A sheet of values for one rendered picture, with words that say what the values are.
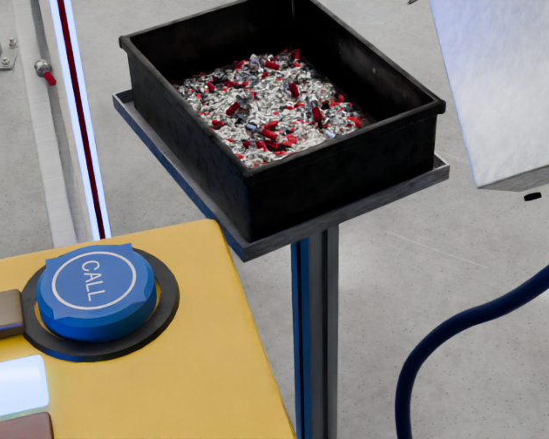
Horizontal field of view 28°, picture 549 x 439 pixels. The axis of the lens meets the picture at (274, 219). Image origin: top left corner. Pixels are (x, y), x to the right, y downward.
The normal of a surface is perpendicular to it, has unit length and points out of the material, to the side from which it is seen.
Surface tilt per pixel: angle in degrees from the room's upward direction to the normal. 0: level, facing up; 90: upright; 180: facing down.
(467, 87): 55
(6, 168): 0
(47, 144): 0
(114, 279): 0
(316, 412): 90
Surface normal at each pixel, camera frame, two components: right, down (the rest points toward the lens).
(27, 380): -0.04, -0.76
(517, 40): -0.54, -0.01
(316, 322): 0.50, 0.55
